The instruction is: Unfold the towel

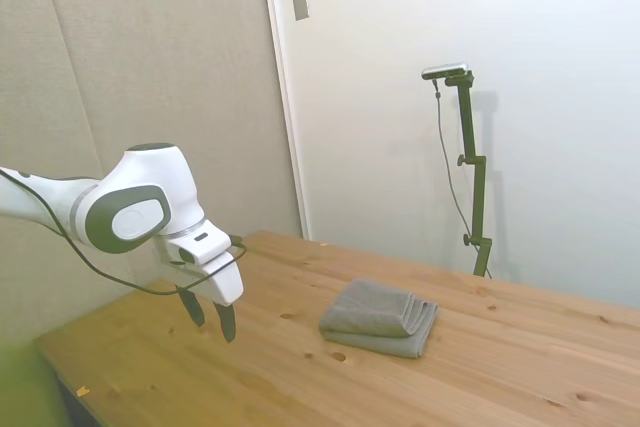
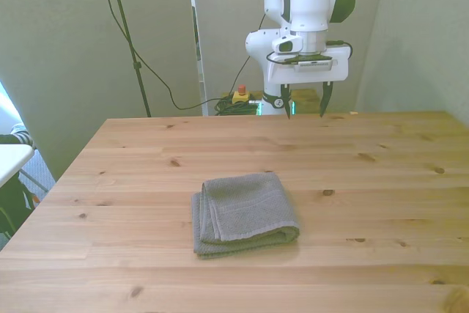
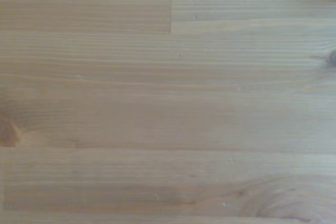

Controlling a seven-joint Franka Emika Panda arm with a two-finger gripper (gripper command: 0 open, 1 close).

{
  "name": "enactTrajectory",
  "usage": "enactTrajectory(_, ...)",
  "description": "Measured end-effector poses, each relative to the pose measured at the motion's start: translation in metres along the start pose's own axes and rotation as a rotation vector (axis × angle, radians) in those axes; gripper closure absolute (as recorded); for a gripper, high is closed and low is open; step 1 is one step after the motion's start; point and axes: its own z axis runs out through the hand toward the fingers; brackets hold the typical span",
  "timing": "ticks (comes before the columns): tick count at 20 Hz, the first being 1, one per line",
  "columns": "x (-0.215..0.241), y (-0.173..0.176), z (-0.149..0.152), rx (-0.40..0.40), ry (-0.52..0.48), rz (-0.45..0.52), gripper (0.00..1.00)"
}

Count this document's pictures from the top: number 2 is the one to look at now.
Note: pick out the black tripod stand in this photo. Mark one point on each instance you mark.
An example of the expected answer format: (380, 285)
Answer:
(126, 31)

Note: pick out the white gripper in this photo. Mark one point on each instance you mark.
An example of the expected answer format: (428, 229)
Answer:
(311, 76)

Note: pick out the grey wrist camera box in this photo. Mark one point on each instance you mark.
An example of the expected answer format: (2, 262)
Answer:
(315, 65)

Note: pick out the grey towel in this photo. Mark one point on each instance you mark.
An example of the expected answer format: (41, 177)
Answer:
(245, 210)

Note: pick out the dark chair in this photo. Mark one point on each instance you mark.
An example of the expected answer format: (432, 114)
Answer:
(12, 203)

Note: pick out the yellow emergency stop button box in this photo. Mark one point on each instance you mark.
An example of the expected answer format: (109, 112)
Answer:
(240, 97)

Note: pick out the person in striped sleeve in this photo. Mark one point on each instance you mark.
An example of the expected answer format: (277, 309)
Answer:
(18, 134)

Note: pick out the white folding side table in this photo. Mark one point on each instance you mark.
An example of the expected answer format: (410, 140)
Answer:
(11, 159)

